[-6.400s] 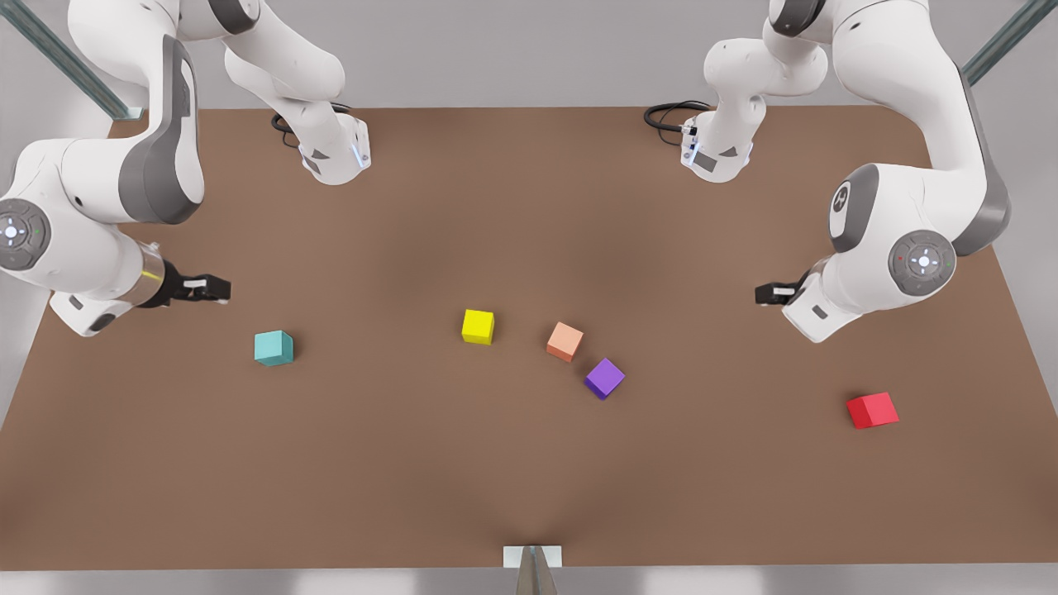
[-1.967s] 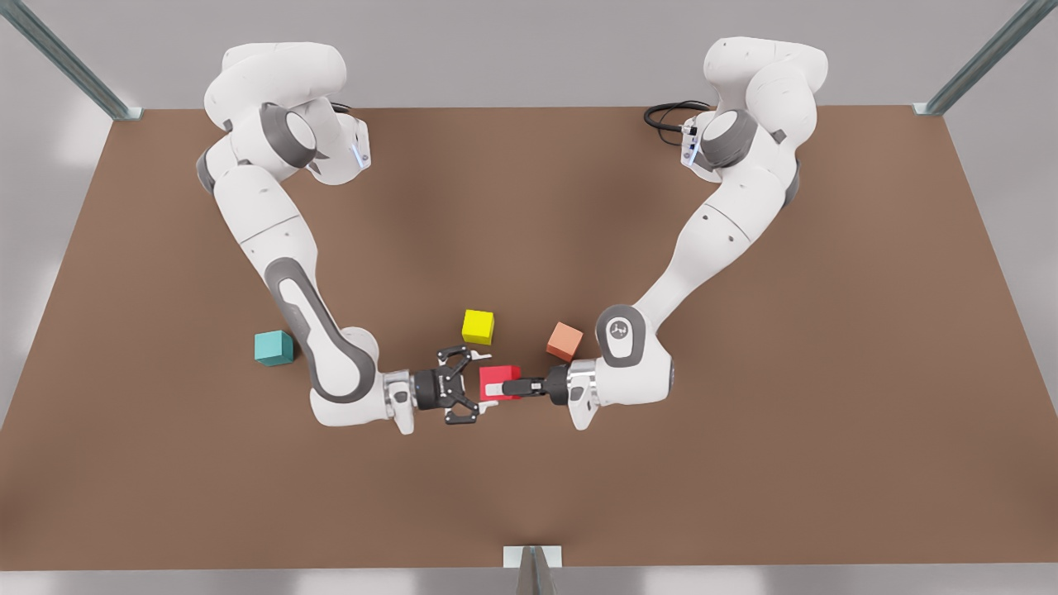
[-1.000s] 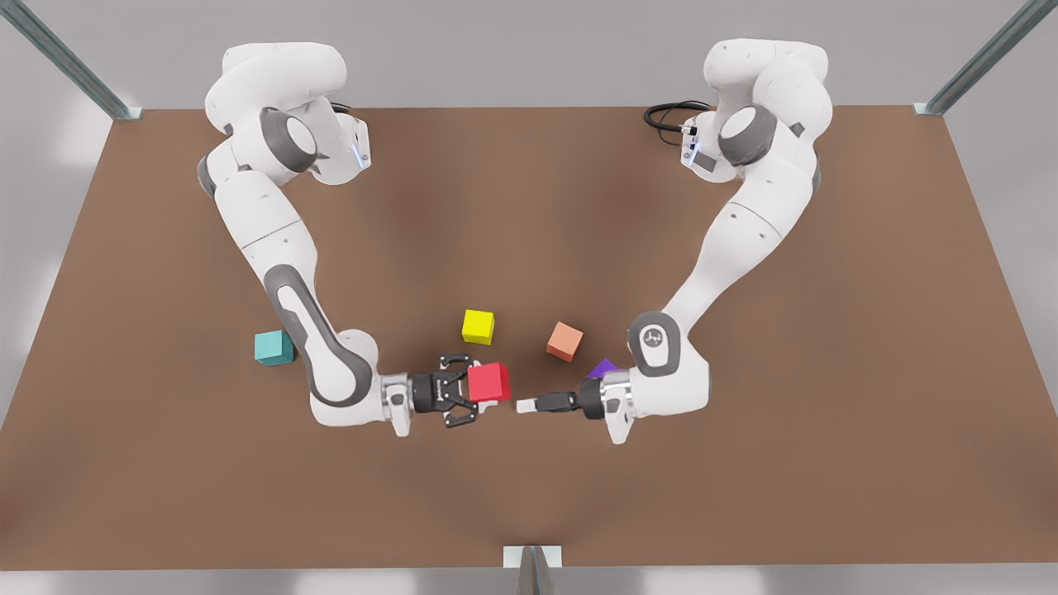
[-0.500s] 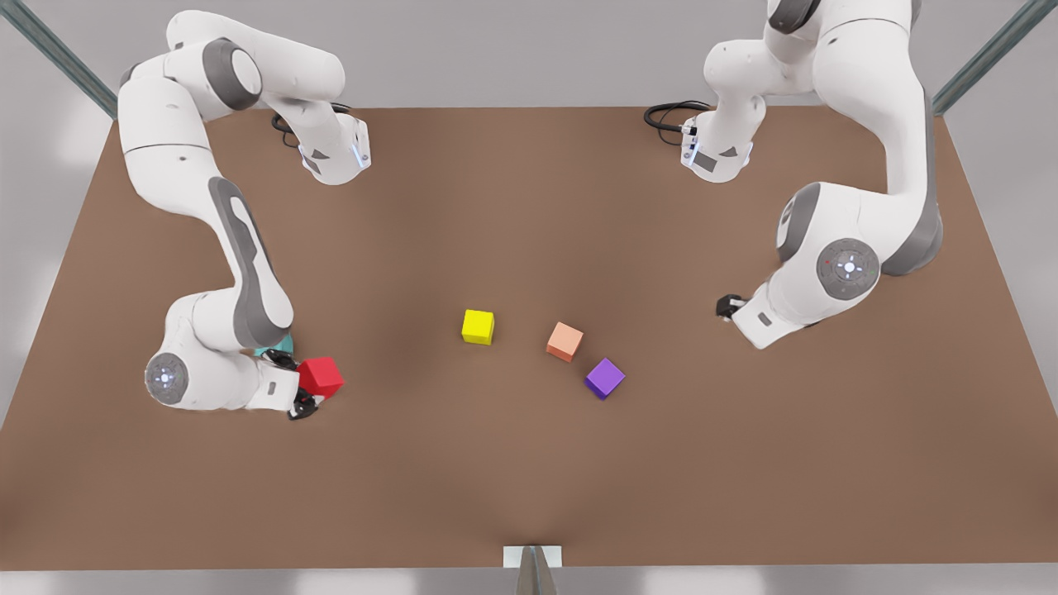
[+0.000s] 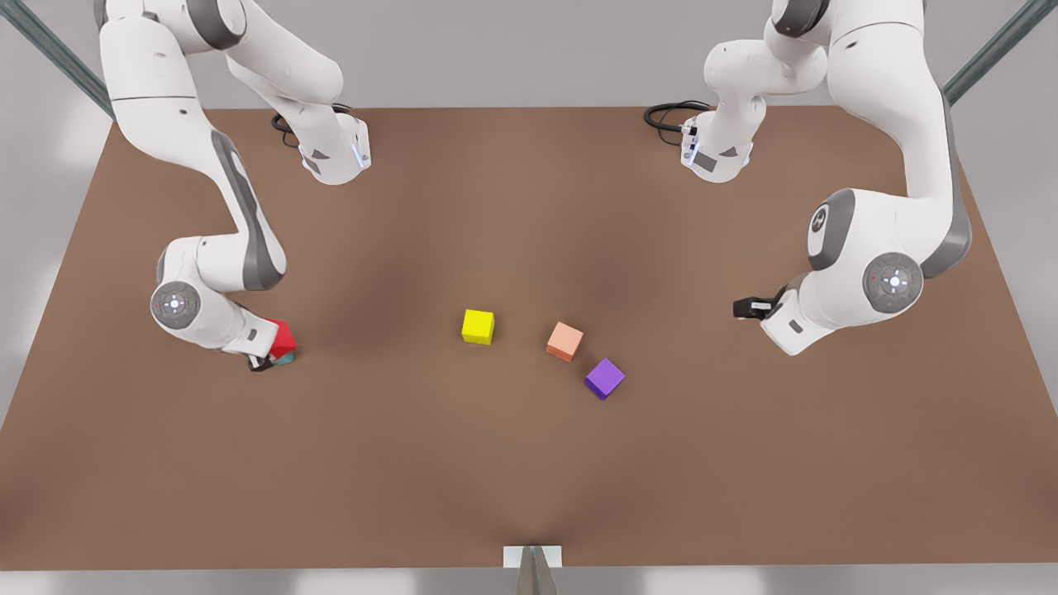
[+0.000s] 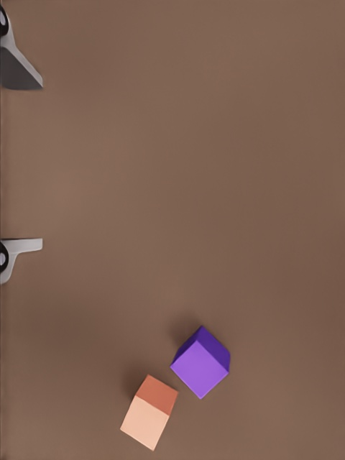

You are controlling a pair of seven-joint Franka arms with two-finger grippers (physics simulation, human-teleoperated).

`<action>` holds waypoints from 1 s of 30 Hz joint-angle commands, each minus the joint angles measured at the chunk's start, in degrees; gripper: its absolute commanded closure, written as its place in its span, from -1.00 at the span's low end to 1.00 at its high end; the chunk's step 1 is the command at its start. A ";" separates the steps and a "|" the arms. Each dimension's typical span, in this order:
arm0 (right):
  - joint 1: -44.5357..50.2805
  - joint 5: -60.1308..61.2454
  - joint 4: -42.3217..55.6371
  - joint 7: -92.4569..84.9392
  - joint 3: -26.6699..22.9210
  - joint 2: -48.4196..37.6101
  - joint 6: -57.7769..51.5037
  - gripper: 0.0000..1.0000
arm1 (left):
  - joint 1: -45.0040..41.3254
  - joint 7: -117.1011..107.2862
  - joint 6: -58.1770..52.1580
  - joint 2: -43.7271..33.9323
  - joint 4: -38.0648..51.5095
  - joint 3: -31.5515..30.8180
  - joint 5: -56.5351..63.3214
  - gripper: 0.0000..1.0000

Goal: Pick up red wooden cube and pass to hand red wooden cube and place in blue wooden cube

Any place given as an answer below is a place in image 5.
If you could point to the red wooden cube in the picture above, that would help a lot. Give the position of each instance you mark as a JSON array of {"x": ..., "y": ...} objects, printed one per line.
[{"x": 283, "y": 338}]

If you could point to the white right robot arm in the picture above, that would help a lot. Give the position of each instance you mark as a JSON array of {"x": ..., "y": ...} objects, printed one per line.
[{"x": 165, "y": 124}]

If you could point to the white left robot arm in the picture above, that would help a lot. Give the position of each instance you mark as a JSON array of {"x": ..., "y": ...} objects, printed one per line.
[{"x": 893, "y": 99}]

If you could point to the teal wooden cube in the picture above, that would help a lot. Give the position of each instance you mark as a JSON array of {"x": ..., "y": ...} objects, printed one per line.
[{"x": 285, "y": 359}]

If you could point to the purple wooden cube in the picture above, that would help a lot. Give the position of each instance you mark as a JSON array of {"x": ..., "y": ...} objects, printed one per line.
[{"x": 605, "y": 378}]

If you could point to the orange wooden cube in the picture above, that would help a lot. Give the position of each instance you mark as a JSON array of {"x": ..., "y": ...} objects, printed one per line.
[{"x": 564, "y": 341}]

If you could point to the yellow wooden cube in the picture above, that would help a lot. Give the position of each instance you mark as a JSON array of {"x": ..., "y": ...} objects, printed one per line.
[{"x": 478, "y": 326}]

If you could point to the silver frame post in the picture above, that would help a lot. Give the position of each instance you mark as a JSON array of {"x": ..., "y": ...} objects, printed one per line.
[
  {"x": 58, "y": 54},
  {"x": 996, "y": 45},
  {"x": 533, "y": 570}
]

